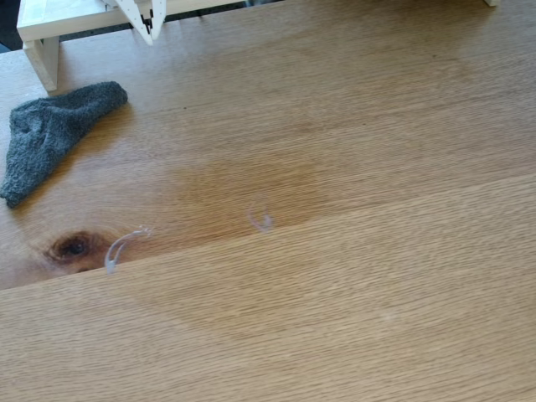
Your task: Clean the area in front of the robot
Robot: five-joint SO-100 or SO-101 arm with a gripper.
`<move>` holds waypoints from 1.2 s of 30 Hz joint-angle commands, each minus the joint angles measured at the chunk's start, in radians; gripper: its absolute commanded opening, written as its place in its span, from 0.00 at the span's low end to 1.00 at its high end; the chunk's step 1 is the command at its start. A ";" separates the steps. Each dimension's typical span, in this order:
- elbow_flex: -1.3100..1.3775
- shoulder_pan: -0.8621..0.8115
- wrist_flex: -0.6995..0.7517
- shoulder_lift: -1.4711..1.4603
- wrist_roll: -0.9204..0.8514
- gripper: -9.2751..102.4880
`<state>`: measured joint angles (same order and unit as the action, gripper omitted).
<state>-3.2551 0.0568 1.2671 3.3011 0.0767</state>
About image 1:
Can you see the dark grey fuzzy sock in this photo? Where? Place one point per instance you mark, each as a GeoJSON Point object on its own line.
{"type": "Point", "coordinates": [46, 130]}

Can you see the white wooden riser shelf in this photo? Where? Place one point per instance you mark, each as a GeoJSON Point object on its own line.
{"type": "Point", "coordinates": [63, 19]}

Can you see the small faint white smear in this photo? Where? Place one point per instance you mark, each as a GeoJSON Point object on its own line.
{"type": "Point", "coordinates": [264, 222]}

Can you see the long curved white smear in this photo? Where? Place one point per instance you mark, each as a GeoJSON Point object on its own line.
{"type": "Point", "coordinates": [112, 255]}

